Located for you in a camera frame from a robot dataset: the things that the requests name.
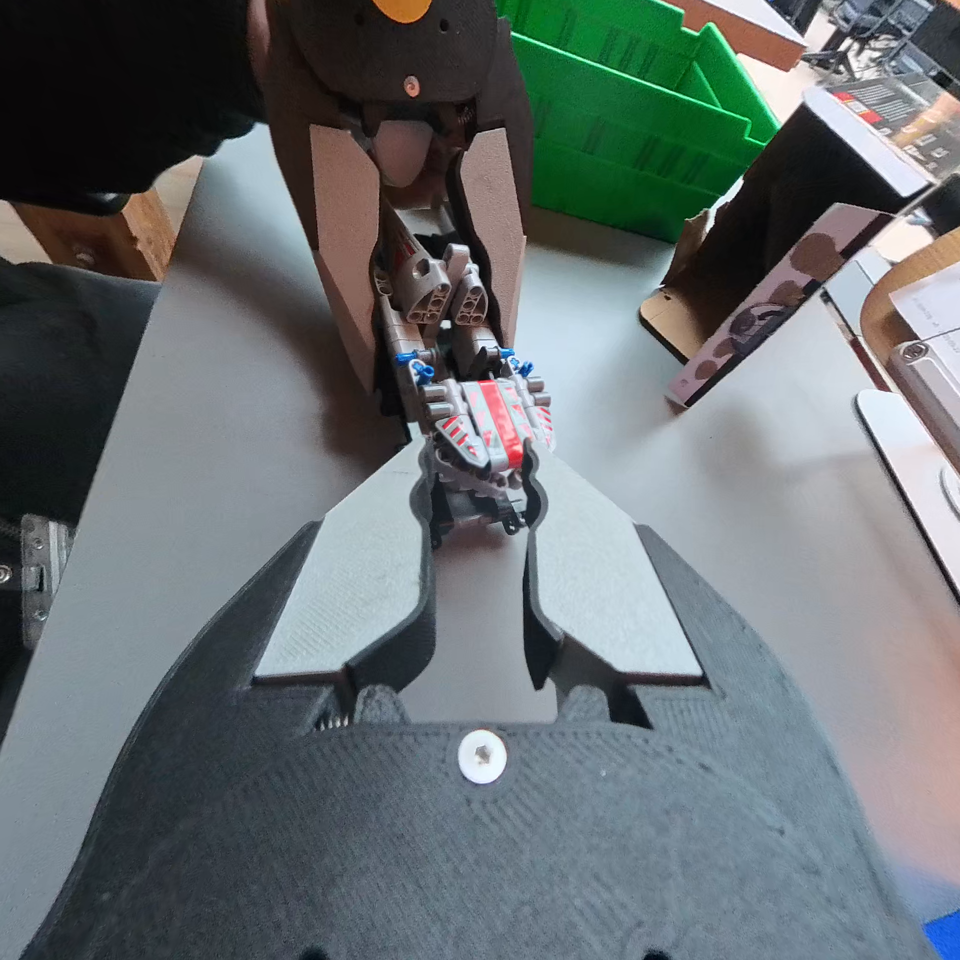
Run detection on blue plastic bin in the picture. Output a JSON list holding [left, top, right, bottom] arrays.
[[922, 911, 960, 960]]

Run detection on printed instruction sheet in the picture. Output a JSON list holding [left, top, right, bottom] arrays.
[[888, 262, 960, 354]]

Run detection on grey red lego vehicle model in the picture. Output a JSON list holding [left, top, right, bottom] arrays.
[[371, 210, 560, 552]]

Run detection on brown wooden post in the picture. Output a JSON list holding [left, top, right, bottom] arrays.
[[11, 187, 177, 282]]

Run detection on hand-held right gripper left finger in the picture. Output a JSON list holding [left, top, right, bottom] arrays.
[[253, 439, 438, 694]]

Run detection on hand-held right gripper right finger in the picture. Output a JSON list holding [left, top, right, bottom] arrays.
[[521, 441, 706, 691]]

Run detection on black lego set box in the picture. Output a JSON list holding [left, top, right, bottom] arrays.
[[639, 75, 960, 410]]

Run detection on green plastic bin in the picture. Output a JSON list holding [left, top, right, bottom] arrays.
[[495, 0, 781, 245]]

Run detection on person's left forearm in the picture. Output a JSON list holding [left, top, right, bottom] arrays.
[[0, 0, 267, 215]]

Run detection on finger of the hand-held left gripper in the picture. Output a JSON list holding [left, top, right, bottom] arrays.
[[309, 123, 385, 395], [448, 127, 528, 352]]

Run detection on grey work table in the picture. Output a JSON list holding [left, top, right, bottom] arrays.
[[667, 0, 807, 72]]

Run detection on person's black jacket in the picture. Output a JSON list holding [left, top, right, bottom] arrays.
[[0, 258, 162, 721]]

